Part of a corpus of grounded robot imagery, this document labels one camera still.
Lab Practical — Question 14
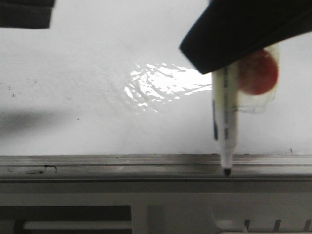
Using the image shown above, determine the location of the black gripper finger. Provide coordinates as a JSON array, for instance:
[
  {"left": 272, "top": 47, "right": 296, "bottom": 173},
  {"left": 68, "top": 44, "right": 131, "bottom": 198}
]
[{"left": 0, "top": 0, "right": 56, "bottom": 29}]

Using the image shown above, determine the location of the black gripper finger view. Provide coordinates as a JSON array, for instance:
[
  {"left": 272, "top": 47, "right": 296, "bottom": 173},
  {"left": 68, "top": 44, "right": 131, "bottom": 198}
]
[{"left": 179, "top": 0, "right": 312, "bottom": 74}]

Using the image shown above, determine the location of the white whiteboard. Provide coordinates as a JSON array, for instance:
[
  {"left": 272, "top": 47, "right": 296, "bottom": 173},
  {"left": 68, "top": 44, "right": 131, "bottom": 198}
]
[{"left": 0, "top": 0, "right": 312, "bottom": 196}]

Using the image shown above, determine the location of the white black whiteboard marker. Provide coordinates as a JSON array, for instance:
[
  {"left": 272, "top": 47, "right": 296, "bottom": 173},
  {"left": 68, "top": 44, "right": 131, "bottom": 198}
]
[{"left": 211, "top": 43, "right": 280, "bottom": 176}]

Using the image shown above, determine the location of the white marker tray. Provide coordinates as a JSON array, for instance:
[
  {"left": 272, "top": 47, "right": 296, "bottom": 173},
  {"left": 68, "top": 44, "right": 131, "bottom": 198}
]
[{"left": 0, "top": 192, "right": 312, "bottom": 234}]

